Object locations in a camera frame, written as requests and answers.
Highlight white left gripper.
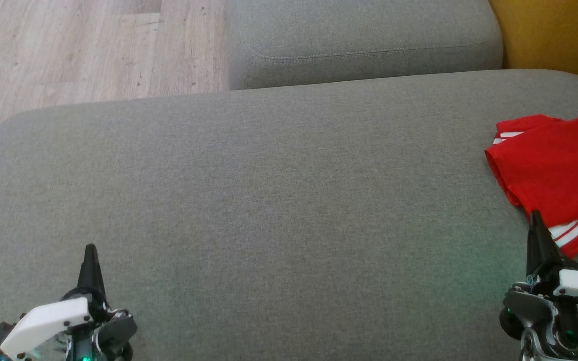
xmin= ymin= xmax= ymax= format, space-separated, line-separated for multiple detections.
xmin=0 ymin=244 xmax=138 ymax=361

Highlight red jersey with white stripes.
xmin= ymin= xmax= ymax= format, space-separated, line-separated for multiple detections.
xmin=492 ymin=114 xmax=578 ymax=259

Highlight large grey sofa seat cushion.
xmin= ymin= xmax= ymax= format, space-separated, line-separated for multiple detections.
xmin=0 ymin=69 xmax=578 ymax=361

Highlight wide yellow sofa backrest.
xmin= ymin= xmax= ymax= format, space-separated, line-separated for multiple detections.
xmin=489 ymin=0 xmax=578 ymax=97

